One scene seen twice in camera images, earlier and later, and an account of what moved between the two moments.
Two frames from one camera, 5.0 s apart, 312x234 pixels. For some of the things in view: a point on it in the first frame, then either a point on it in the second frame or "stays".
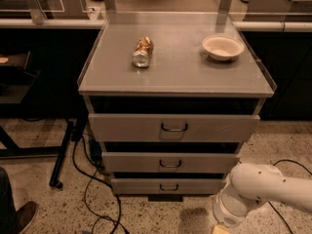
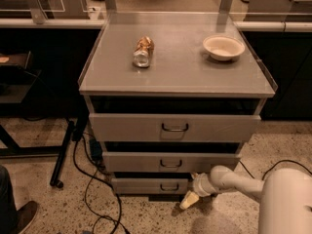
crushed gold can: (141, 54) stays
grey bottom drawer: (169, 185) stays
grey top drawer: (175, 128) stays
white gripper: (225, 215) -> (200, 185)
